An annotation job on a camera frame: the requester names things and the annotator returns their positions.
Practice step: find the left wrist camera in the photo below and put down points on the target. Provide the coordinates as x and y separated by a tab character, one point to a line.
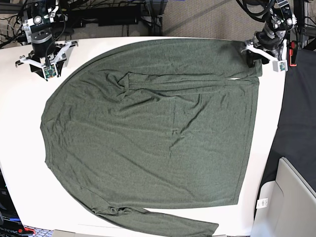
280	66

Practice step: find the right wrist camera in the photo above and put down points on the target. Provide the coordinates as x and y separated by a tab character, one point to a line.
50	72

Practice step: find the grey plastic bin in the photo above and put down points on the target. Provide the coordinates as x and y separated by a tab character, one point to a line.
286	206

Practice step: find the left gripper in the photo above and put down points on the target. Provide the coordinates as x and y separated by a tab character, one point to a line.
264	46

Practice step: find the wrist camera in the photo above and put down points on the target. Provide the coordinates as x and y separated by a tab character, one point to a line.
280	66
50	72

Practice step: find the red clamp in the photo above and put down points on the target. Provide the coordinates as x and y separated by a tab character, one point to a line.
292	54

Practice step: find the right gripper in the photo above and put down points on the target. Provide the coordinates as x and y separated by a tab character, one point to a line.
60	54

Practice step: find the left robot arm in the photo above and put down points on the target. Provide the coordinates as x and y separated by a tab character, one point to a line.
275	14

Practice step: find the green long sleeve shirt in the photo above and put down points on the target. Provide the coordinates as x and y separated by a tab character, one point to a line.
160	124

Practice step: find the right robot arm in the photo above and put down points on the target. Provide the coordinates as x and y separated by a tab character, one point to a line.
47	57

